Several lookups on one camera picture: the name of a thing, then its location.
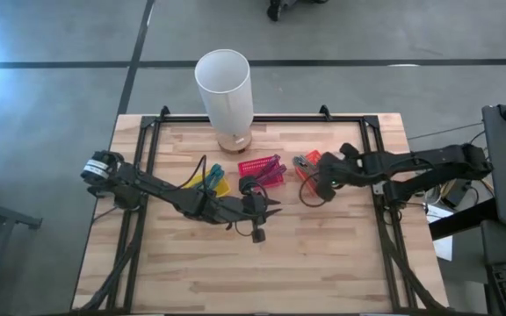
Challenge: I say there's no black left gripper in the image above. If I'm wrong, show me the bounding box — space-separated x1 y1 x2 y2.
239 195 284 226

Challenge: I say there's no magenta braided USB cable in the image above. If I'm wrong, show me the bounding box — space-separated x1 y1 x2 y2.
264 163 288 182
259 154 282 177

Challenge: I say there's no orange plastic basket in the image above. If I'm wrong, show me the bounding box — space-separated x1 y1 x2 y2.
293 149 324 198

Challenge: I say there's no red plastic basket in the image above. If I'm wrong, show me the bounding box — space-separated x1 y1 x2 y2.
237 154 286 189

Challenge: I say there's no yellow plastic basket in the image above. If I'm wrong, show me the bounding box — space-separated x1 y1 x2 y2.
185 169 232 198

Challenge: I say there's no white shade table lamp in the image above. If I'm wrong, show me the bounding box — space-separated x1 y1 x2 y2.
194 48 255 155

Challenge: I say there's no white paper sheet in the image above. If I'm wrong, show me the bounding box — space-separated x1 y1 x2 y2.
426 204 455 263

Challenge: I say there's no black flat bar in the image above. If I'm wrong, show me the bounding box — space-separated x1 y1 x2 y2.
428 197 499 241

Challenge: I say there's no black wheeled chair base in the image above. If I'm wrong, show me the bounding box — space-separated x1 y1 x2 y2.
266 0 329 22

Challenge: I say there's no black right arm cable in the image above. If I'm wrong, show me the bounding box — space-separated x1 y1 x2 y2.
299 170 329 208

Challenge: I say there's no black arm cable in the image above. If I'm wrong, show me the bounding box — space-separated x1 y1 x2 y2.
181 154 209 190
299 170 329 208

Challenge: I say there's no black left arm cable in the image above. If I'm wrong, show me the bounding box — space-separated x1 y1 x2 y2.
181 154 209 190

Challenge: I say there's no black aluminium table frame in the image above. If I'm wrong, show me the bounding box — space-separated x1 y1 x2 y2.
76 104 454 316

